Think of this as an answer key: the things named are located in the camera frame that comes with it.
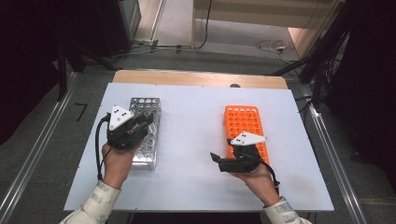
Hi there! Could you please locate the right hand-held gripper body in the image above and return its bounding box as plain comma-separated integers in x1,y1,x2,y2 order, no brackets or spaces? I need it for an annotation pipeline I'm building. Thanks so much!
230,131,269,174

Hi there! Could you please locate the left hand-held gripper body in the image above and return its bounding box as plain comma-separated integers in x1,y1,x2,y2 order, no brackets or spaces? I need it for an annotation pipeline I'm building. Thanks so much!
106,105,143,151

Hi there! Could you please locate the silver metal test tube rack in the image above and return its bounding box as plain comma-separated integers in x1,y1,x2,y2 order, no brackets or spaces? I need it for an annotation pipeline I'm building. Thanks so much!
128,97,163,172

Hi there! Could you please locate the orange plastic test tube rack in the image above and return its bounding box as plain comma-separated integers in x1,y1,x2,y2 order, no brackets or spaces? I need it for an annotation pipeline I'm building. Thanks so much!
223,105,271,166

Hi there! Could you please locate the person's left hand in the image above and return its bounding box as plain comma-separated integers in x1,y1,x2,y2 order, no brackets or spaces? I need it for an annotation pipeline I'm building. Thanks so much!
102,139,144,189

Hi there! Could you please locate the person's right hand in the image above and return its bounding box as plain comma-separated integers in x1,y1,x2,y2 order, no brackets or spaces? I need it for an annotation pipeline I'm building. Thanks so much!
230,163,281,207

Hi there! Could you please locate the wooden table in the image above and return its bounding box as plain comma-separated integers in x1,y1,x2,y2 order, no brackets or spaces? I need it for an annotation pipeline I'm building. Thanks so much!
111,68,290,91

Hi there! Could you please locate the grey power strip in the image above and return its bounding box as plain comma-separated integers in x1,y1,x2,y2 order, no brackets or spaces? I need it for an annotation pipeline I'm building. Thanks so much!
133,38,160,49

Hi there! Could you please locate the black metal stand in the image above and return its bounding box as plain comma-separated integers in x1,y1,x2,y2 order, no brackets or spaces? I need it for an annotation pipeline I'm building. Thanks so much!
55,41,122,103

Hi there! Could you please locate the dark cabinet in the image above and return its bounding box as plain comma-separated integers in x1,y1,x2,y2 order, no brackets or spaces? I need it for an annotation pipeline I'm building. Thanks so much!
94,0,142,59

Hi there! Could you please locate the dark curtain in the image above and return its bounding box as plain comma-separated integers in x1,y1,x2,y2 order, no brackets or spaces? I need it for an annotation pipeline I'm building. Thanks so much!
0,0,101,146
323,0,396,185

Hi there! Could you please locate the light wooden furniture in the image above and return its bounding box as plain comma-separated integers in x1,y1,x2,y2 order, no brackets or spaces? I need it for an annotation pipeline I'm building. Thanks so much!
191,0,345,60

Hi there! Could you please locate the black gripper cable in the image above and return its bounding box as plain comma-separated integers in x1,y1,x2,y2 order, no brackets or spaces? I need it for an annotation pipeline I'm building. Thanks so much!
94,112,112,182
258,158,281,189

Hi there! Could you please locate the grey floor cable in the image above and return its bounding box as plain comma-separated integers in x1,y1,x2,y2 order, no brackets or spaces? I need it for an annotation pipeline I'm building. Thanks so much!
110,43,194,60

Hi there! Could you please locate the metal floor rail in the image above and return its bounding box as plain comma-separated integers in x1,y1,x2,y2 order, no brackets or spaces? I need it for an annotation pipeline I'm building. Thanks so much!
306,102,369,224
0,72,79,220

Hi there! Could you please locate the white coiled cable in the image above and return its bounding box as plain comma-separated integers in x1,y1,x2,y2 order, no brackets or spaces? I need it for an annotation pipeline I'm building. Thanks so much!
254,38,290,56

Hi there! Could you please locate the black hanging cable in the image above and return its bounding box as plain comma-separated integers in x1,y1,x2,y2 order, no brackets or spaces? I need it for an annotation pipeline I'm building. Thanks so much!
195,0,214,50

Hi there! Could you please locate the black stand with cables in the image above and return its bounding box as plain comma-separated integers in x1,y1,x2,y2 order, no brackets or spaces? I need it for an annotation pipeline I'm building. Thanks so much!
269,0,354,106

